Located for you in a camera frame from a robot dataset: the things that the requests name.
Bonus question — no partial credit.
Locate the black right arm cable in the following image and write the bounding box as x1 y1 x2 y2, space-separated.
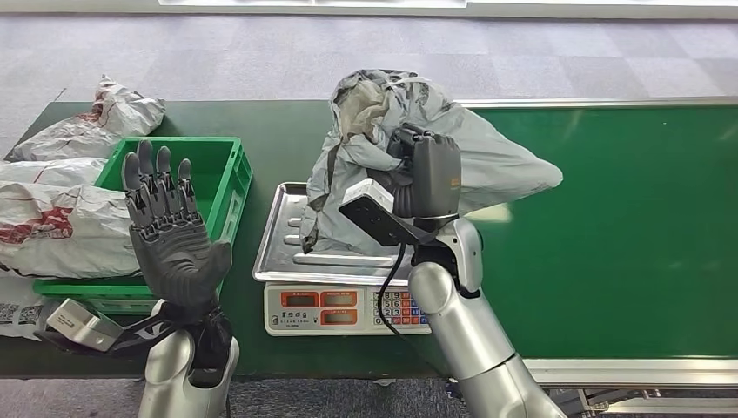
376 242 418 348

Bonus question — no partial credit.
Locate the green plastic crate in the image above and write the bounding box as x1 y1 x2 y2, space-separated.
31 136 254 316

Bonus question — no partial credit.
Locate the flat white mailer package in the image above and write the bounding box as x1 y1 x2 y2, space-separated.
0 157 109 189

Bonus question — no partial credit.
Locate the steel scale tray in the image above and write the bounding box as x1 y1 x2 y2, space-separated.
252 181 418 287

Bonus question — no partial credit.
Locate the dark green table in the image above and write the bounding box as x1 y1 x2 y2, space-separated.
0 100 469 381

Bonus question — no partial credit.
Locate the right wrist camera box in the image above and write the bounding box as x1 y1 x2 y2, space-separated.
338 177 440 248

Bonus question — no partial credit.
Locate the white electronic scale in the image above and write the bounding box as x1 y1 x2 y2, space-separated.
262 280 433 338

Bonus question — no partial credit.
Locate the green conveyor belt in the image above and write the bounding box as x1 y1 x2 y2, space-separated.
453 95 738 418

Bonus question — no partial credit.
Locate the crumpled white mailer package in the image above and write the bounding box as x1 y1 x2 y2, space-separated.
10 74 167 163

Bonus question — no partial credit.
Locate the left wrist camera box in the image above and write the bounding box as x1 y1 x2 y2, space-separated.
45 297 125 354

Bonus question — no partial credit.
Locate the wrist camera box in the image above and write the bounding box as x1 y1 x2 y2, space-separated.
338 177 440 248
45 297 125 354

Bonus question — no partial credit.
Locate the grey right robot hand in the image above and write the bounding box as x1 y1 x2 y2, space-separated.
368 122 463 221

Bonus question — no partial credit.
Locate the white mailer with QR codes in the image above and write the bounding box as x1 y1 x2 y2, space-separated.
0 273 53 341

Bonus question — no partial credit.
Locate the grey plastic mailer package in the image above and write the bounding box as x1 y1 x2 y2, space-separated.
299 68 565 259

